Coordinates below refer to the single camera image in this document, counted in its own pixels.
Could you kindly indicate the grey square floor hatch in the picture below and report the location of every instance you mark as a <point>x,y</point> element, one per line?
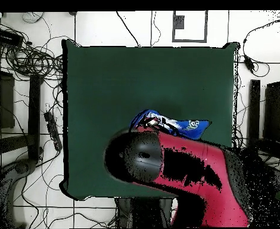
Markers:
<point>178,22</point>

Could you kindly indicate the black metal stand frame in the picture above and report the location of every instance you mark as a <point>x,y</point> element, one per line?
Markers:
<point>34,114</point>
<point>254,107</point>

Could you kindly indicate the black rectangular device box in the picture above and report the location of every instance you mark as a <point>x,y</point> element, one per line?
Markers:
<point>7,37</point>

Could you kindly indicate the grey curved stand base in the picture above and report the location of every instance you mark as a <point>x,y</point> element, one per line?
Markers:
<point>9,181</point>

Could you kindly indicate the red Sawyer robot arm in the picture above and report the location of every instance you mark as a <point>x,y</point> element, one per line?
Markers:
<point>216,195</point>

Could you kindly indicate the black power strip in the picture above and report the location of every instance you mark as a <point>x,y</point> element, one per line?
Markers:
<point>53,131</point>

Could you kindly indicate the dark green table cloth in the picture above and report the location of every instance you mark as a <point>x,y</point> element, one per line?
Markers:
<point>130,78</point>

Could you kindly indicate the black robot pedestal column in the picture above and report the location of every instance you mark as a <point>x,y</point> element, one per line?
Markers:
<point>142,212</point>

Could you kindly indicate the blue printed T-shirt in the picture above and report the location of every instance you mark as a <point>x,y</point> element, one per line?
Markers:
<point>190,126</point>

